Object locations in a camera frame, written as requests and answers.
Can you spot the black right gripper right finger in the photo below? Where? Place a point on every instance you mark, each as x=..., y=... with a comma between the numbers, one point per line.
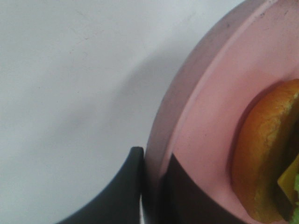
x=181, y=201

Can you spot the pink round plate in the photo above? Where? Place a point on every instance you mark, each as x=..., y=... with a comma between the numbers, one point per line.
x=251, y=50

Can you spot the burger with lettuce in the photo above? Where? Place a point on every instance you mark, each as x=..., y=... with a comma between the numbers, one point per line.
x=262, y=154

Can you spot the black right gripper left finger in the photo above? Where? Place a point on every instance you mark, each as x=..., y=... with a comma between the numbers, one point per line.
x=119, y=201

